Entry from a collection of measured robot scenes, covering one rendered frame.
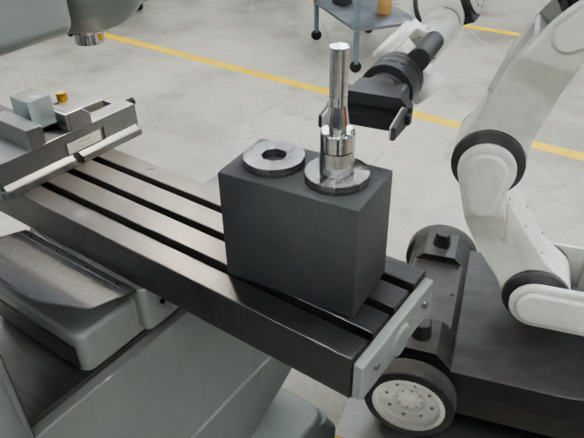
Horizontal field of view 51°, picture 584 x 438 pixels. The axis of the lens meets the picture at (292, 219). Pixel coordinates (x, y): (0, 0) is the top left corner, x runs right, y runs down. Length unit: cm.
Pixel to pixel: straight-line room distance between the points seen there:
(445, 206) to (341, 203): 220
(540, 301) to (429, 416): 35
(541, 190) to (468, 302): 170
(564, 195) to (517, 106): 201
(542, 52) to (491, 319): 67
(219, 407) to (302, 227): 79
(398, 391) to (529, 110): 66
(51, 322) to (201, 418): 50
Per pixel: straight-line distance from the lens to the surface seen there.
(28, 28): 89
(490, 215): 131
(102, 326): 111
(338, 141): 79
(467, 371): 142
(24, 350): 124
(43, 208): 124
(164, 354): 126
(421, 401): 144
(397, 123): 87
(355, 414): 153
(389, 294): 94
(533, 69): 119
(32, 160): 130
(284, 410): 179
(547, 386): 145
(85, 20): 101
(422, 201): 300
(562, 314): 144
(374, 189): 82
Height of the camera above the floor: 160
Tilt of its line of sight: 35 degrees down
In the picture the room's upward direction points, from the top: 1 degrees counter-clockwise
